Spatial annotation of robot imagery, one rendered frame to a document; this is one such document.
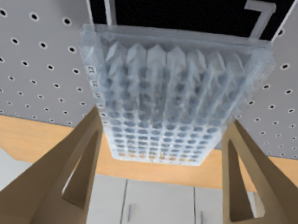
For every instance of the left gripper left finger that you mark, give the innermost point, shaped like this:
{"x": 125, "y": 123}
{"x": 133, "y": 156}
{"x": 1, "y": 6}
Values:
{"x": 34, "y": 197}

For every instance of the clear well plate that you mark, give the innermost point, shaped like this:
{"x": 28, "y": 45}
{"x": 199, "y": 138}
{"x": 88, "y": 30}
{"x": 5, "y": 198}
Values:
{"x": 167, "y": 96}

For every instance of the grey flat base plate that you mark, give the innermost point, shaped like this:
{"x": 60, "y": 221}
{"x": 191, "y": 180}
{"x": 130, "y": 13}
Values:
{"x": 42, "y": 76}

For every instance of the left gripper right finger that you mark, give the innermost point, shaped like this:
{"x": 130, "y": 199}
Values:
{"x": 277, "y": 192}

